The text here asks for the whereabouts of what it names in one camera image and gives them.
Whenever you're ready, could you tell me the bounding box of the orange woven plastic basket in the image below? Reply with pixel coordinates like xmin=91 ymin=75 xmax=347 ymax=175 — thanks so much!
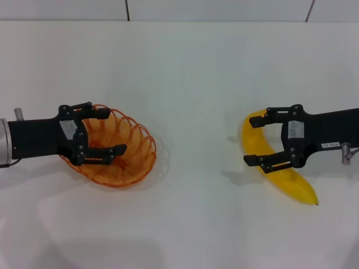
xmin=57 ymin=104 xmax=157 ymax=191

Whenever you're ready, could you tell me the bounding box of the yellow banana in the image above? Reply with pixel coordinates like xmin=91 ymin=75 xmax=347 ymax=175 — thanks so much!
xmin=241 ymin=108 xmax=319 ymax=206

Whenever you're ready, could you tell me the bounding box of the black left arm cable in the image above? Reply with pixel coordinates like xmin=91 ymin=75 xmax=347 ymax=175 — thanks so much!
xmin=0 ymin=159 xmax=21 ymax=169

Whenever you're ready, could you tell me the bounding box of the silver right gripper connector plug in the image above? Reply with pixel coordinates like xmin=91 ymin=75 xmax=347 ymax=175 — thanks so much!
xmin=340 ymin=141 xmax=359 ymax=165

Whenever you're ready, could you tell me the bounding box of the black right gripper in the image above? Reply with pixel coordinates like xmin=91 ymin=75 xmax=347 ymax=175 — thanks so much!
xmin=243 ymin=104 xmax=359 ymax=175

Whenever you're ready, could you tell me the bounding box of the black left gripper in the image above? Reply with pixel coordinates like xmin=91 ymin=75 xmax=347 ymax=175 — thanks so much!
xmin=7 ymin=101 xmax=127 ymax=166

